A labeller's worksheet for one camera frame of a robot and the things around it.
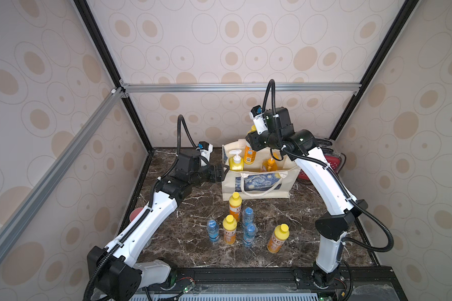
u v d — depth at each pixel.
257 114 0.61
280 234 0.66
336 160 0.92
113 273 0.37
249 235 0.73
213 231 0.74
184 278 0.73
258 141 0.64
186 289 0.70
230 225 0.68
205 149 0.64
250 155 0.81
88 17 0.68
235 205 0.75
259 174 0.84
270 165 0.87
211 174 0.65
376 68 0.83
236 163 0.85
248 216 0.77
